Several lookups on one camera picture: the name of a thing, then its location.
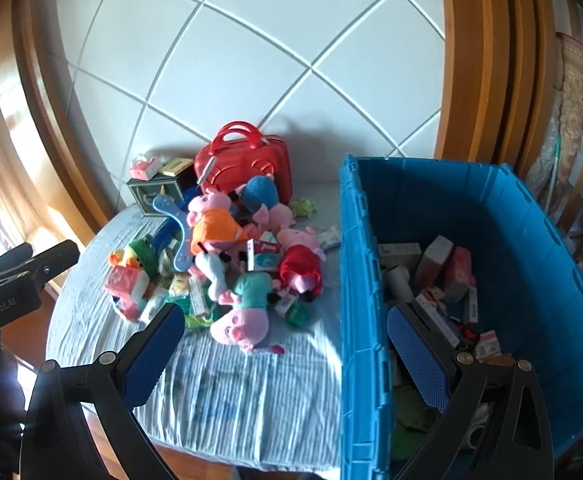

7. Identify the patterned wall tapestry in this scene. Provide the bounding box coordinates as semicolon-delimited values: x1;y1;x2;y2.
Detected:
526;32;583;226

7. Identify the white teal red box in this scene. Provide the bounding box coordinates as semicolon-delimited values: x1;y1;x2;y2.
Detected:
246;239;282;271

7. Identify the blue plastic container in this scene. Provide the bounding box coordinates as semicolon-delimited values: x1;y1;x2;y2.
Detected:
339;155;583;480

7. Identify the green plastic toy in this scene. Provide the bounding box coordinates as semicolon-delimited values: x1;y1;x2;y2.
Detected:
284;302;312;328

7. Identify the pig plush orange dress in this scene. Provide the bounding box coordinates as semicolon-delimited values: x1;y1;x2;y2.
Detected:
186;189;252;256

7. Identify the green frog plush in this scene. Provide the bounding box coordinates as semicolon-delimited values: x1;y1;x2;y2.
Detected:
128;237;159;273

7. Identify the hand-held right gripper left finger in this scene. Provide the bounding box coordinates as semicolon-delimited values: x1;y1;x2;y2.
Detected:
21;302;187;480

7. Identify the red toy suitcase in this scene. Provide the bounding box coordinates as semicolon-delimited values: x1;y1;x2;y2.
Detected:
194;121;293;206

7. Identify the pig plush red dress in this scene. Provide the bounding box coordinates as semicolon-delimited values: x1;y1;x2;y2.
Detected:
276;225;327;303

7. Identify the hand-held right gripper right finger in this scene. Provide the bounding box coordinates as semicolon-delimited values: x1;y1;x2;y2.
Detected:
386;302;557;480

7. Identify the white tape roll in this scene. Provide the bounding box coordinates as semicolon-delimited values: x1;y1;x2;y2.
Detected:
464;405;492;451

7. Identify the dark green gift box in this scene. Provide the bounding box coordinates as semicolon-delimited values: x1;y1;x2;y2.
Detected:
127;162;194;218

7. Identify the green cloth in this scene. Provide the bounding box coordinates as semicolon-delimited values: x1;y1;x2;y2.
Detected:
396;400;437;461

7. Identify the white pink pad pack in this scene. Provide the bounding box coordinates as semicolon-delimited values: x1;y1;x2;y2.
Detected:
111;290;157;323

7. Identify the blue plastic tube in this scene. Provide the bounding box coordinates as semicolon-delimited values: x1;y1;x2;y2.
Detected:
152;195;194;273

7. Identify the pig plush teal dress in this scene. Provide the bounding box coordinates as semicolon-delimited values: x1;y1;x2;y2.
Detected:
210;272;287;353

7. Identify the wooden window frame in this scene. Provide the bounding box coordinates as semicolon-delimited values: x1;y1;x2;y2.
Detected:
14;0;112;246

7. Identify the red white packet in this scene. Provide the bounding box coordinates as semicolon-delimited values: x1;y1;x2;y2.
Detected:
131;157;164;181

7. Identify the white cardboard box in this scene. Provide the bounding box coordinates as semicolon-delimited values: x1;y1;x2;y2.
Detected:
379;242;422;268

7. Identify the small yellow box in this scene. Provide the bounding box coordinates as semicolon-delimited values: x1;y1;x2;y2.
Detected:
158;159;192;178

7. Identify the pig plush blue dress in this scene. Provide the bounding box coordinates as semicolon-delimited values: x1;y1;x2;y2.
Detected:
236;174;295;231

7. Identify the yellow duck plush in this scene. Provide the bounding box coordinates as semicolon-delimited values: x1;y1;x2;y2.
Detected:
108;247;142;271

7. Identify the cardboard tube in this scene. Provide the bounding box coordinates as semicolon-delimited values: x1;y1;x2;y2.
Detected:
384;265;412;301

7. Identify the pink red box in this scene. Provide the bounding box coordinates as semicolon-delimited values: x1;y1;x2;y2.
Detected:
414;235;455;288

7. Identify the wooden door frame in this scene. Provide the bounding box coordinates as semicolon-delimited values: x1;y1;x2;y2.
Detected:
436;0;557;181

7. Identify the blue striped table cloth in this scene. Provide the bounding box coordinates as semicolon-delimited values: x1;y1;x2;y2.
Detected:
46;180;345;471

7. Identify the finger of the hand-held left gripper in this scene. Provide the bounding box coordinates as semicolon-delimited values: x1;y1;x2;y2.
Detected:
0;242;34;282
21;240;80;291

